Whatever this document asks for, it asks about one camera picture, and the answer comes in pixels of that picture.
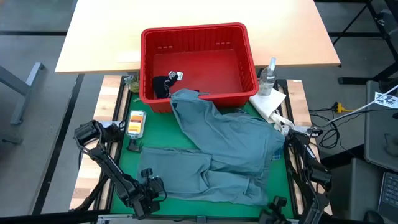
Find black keyboard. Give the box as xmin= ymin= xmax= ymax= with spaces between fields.
xmin=377 ymin=171 xmax=398 ymax=215

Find clear plastic spray bottle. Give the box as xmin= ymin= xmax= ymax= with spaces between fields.
xmin=257 ymin=57 xmax=277 ymax=96

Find black-and-white printed marker tag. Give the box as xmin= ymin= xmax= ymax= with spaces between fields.
xmin=374 ymin=91 xmax=398 ymax=109

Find orange-labelled clear plastic package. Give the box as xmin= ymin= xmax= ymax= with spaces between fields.
xmin=126 ymin=109 xmax=147 ymax=140

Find light wooden table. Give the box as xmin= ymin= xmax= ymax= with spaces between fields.
xmin=55 ymin=0 xmax=341 ymax=75

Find grey-blue garment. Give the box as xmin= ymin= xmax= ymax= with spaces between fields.
xmin=136 ymin=88 xmax=285 ymax=207

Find grey plastic case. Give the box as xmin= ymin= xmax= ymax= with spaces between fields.
xmin=363 ymin=80 xmax=398 ymax=172

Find yellow power plug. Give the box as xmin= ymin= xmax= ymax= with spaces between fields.
xmin=334 ymin=101 xmax=354 ymax=113

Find white tote bag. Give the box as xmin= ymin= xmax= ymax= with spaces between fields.
xmin=248 ymin=88 xmax=295 ymax=134

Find red plastic laundry bin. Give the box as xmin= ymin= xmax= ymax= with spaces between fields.
xmin=139 ymin=21 xmax=259 ymax=113

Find black cable sleeve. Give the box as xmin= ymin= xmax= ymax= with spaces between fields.
xmin=74 ymin=174 xmax=109 ymax=212

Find black metal desk base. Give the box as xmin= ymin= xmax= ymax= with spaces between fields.
xmin=329 ymin=0 xmax=398 ymax=85

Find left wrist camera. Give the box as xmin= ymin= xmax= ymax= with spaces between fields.
xmin=148 ymin=176 xmax=166 ymax=194

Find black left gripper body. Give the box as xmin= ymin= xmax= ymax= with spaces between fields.
xmin=132 ymin=167 xmax=162 ymax=218

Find dark navy garment white tags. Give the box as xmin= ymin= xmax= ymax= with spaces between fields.
xmin=152 ymin=70 xmax=184 ymax=100

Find black computer mouse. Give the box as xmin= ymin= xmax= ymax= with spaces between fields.
xmin=363 ymin=210 xmax=385 ymax=224

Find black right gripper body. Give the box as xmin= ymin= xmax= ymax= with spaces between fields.
xmin=257 ymin=195 xmax=290 ymax=224

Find grey metal table leg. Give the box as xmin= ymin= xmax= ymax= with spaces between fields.
xmin=0 ymin=62 xmax=46 ymax=126

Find green table mat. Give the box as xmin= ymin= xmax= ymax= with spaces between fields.
xmin=111 ymin=93 xmax=295 ymax=218

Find small potted plant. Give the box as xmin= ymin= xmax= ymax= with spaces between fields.
xmin=123 ymin=74 xmax=141 ymax=94

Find black aluminium table frame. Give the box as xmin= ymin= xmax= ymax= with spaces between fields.
xmin=93 ymin=74 xmax=313 ymax=218

